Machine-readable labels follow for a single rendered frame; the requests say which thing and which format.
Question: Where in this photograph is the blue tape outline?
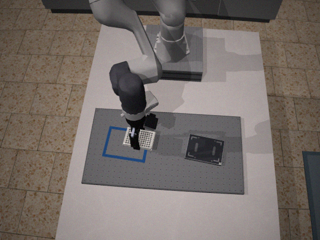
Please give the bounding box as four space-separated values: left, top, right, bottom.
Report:
102 126 147 163

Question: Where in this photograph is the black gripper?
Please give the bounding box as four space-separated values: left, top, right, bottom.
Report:
125 115 146 150

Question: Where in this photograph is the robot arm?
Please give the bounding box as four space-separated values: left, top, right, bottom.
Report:
89 0 190 121

